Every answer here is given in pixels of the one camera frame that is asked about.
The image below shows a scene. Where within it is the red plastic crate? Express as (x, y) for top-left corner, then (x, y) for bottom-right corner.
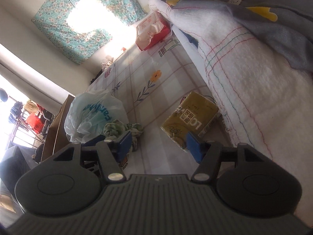
(25, 112), (46, 134)

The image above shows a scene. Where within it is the brown cardboard box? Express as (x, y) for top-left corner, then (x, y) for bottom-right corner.
(41, 95), (74, 161)

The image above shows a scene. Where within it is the gold tissue paper pack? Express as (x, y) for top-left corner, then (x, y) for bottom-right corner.
(161, 91), (219, 150)

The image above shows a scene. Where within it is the checked patterned floor mat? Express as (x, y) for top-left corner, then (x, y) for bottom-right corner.
(87, 32), (232, 177)

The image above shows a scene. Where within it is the white quilted blanket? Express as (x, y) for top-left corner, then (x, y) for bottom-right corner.
(148, 0), (312, 225)

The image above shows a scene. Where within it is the teal floral curtain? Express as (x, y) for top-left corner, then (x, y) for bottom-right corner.
(32, 0), (147, 65)

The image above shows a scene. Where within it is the grey blanket yellow pattern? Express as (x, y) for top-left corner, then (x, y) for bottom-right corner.
(150, 0), (313, 72)

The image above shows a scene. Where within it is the grey patterned cushion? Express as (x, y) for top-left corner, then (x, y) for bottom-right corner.
(1, 143), (38, 198)

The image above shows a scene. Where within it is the white translucent plastic bag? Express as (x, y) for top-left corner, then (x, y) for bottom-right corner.
(64, 90), (129, 144)

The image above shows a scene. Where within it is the green crumpled cloth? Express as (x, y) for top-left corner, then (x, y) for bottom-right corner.
(103, 119), (144, 152)

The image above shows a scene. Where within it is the red wet wipes pack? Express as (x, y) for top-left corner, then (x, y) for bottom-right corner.
(135, 11), (171, 51)

